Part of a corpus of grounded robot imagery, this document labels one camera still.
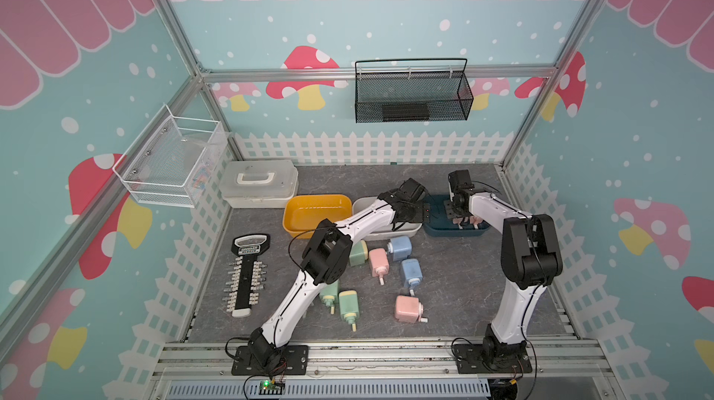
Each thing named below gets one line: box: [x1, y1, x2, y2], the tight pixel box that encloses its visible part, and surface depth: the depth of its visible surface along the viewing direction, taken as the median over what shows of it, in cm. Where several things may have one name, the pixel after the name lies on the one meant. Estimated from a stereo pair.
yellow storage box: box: [282, 194, 353, 240], surface depth 107 cm
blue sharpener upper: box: [386, 235, 412, 262], surface depth 91 cm
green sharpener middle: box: [319, 280, 340, 316], surface depth 81 cm
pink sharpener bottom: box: [394, 294, 429, 323], surface depth 78 cm
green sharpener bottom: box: [338, 289, 360, 333], surface depth 79 cm
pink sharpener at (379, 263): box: [369, 247, 390, 286], surface depth 89 cm
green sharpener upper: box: [348, 240, 369, 267], surface depth 89 cm
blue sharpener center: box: [401, 258, 424, 297], surface depth 85 cm
